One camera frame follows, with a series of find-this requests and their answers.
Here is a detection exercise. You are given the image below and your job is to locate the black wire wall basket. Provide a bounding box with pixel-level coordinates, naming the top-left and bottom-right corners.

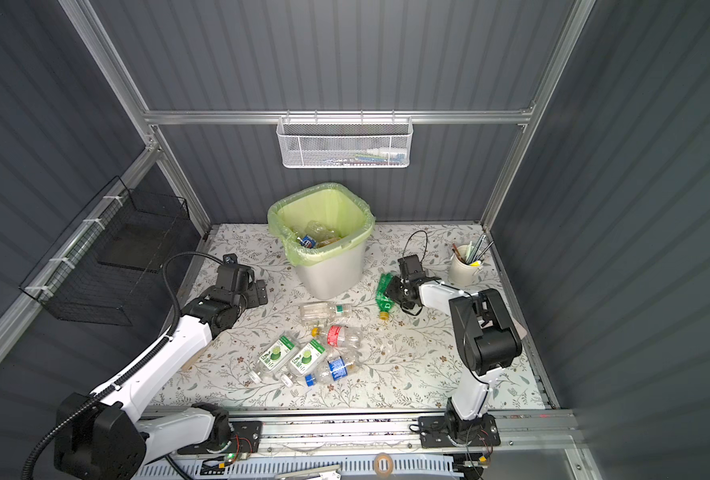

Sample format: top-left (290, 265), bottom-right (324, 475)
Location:
top-left (19, 181), bottom-right (192, 326)

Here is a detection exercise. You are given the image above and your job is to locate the pepsi label bottle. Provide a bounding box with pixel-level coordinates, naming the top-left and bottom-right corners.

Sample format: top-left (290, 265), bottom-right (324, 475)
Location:
top-left (297, 232), bottom-right (320, 249)

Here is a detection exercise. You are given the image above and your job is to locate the white plastic waste bin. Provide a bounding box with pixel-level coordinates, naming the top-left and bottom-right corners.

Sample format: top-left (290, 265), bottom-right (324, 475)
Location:
top-left (294, 242), bottom-right (366, 300)

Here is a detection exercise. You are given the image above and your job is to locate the white tube in basket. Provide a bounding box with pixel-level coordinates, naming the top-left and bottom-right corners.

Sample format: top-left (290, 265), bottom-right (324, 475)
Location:
top-left (366, 147), bottom-right (408, 161)

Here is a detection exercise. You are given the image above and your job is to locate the colourful book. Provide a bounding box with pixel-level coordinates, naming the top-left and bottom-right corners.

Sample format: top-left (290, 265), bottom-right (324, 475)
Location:
top-left (180, 344), bottom-right (214, 371)

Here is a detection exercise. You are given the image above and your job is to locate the green plastic bottle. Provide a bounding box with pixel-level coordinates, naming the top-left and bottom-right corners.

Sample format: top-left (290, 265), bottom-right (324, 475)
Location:
top-left (376, 273), bottom-right (394, 321)

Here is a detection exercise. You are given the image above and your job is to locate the white pen cup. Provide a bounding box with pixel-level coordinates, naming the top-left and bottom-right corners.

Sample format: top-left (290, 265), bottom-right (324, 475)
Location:
top-left (448, 233), bottom-right (493, 287)

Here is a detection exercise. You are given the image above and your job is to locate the clear square bottle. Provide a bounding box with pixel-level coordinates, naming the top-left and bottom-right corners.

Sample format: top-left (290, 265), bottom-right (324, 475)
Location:
top-left (299, 301), bottom-right (352, 325)

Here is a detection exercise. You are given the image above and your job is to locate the green label square bottle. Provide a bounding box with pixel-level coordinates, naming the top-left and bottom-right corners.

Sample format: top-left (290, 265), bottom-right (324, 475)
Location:
top-left (280, 339), bottom-right (328, 387)

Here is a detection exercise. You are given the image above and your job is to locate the red label clear bottle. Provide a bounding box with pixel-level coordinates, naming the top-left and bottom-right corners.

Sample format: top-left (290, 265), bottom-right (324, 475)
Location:
top-left (311, 324), bottom-right (362, 350)

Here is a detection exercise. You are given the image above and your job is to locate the green bin liner bag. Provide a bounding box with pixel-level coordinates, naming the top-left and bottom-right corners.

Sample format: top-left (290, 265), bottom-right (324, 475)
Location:
top-left (267, 182), bottom-right (375, 267)

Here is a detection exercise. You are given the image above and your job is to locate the blue label clear bottle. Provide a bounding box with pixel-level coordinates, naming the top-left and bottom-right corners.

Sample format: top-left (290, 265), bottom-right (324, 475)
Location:
top-left (303, 355), bottom-right (361, 387)

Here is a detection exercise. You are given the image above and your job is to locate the white wire wall basket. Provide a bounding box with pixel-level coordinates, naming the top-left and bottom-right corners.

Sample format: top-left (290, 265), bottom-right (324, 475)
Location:
top-left (276, 118), bottom-right (414, 169)

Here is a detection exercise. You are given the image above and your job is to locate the tape roll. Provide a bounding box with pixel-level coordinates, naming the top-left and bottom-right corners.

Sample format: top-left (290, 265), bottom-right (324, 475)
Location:
top-left (373, 453), bottom-right (395, 479)

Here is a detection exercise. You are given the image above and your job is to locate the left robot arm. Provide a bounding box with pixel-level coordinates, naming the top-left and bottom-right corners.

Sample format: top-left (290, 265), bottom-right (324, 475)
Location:
top-left (20, 253), bottom-right (268, 479)

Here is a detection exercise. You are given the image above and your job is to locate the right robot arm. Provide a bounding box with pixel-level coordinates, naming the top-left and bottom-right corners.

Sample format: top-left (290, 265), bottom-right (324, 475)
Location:
top-left (385, 255), bottom-right (522, 451)

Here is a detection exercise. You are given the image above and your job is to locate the pink calculator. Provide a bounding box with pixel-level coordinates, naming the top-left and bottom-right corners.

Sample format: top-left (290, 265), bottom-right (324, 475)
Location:
top-left (512, 319), bottom-right (529, 340)

